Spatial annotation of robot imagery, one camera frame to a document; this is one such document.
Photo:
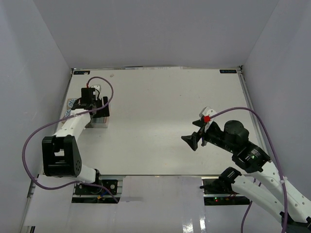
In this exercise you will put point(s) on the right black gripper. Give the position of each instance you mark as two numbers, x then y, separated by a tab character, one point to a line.
192	140

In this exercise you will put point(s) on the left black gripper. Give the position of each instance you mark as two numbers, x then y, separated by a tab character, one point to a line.
104	111

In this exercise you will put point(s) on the blue cleaning gel jar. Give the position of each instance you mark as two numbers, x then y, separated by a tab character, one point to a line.
70	103
67	113

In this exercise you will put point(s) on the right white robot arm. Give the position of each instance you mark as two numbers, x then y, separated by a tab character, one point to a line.
279	198

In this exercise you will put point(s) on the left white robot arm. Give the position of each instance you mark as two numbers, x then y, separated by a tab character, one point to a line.
61	156

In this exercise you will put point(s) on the clear compartment organizer tray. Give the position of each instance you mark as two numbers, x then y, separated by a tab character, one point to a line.
101	122

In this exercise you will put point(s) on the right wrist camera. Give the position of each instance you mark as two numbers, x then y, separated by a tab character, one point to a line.
206	115

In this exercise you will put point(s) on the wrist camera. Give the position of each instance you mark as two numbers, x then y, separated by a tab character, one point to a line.
206	115
95	89

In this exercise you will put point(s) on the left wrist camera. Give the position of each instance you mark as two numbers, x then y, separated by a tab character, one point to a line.
95	89

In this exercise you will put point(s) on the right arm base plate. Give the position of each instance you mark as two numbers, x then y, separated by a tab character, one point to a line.
218	193

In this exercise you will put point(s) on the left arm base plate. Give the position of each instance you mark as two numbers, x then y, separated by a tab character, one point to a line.
110	185

